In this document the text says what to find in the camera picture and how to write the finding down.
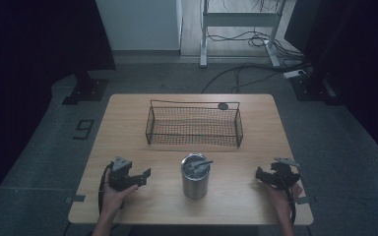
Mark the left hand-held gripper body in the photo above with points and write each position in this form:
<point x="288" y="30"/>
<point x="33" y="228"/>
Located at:
<point x="120" y="173"/>

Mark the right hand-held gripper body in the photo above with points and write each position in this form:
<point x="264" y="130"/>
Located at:
<point x="283" y="175"/>

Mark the person's left hand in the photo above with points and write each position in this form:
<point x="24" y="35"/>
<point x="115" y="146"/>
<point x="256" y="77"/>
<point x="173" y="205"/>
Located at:
<point x="114" y="196"/>

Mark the person's right hand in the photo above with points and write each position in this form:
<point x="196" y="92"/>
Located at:
<point x="282" y="200"/>

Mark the grey tape piece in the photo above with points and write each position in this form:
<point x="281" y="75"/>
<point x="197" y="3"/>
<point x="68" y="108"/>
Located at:
<point x="303" y="200"/>

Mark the stainless steel cup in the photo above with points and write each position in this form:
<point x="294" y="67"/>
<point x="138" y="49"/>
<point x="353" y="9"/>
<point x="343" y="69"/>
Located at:
<point x="195" y="185"/>

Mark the dark utensil in cup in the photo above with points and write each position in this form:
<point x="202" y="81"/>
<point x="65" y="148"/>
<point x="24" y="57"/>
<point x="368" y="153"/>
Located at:
<point x="201" y="164"/>

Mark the black stand base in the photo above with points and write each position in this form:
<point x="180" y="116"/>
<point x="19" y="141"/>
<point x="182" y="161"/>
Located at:
<point x="85" y="90"/>
<point x="313" y="88"/>

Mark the white power strip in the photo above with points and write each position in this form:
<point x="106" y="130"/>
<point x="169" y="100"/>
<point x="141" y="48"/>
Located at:
<point x="293" y="73"/>

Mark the dark curtain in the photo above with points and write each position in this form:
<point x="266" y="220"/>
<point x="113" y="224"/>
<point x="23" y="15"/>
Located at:
<point x="357" y="49"/>
<point x="29" y="49"/>

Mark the white cabinet panel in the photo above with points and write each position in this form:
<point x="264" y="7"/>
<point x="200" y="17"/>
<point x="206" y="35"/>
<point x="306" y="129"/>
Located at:
<point x="138" y="24"/>

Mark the white metal desk frame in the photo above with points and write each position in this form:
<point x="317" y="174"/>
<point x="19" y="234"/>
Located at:
<point x="206" y="19"/>

